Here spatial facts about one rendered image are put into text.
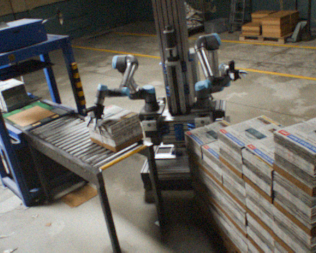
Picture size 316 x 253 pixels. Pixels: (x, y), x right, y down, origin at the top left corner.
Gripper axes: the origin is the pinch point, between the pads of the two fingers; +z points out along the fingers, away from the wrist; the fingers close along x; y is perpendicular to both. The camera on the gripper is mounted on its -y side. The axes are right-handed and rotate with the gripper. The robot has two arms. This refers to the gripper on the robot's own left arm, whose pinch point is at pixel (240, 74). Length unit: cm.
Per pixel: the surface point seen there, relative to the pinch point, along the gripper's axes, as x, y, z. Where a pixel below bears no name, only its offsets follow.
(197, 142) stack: 49, 35, 11
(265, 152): 30, 13, 87
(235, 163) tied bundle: 41, 27, 66
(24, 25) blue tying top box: 148, -70, -133
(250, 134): 26, 13, 62
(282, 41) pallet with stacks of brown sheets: -306, 162, -481
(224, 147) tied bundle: 41, 22, 53
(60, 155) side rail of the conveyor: 152, 25, -33
